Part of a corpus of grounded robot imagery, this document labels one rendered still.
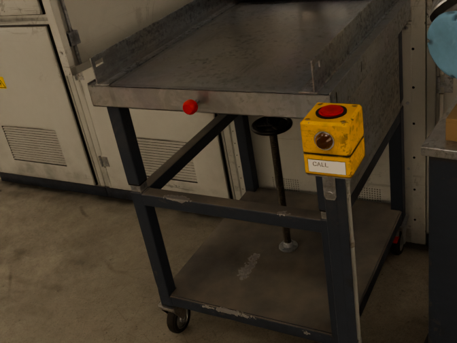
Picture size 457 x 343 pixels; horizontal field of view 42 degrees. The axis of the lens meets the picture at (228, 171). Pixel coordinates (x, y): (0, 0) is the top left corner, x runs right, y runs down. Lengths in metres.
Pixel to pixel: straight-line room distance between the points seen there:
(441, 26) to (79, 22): 0.98
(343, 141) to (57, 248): 1.75
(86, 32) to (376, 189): 1.07
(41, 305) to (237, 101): 1.24
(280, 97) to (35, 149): 1.84
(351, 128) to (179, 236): 1.49
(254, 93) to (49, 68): 1.46
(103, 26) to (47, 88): 0.96
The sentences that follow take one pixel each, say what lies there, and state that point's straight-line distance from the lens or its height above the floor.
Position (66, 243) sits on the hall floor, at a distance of 2.51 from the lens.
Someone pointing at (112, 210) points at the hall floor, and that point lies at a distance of 2.64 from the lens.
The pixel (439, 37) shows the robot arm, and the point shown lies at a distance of 1.04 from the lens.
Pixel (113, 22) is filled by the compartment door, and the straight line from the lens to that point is 1.75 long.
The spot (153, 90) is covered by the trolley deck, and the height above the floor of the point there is 0.84.
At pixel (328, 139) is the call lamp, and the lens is 0.94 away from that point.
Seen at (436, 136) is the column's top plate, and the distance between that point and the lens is 1.21.
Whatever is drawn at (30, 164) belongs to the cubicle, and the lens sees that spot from 2.97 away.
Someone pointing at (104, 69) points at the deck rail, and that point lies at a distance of 1.49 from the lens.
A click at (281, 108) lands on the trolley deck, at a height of 0.81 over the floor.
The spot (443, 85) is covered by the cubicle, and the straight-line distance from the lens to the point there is 1.84.
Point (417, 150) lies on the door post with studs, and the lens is 1.97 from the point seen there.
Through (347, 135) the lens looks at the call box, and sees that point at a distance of 0.93.
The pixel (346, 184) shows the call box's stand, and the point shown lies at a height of 0.76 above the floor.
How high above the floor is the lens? 1.30
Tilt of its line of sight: 28 degrees down
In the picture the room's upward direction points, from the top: 10 degrees counter-clockwise
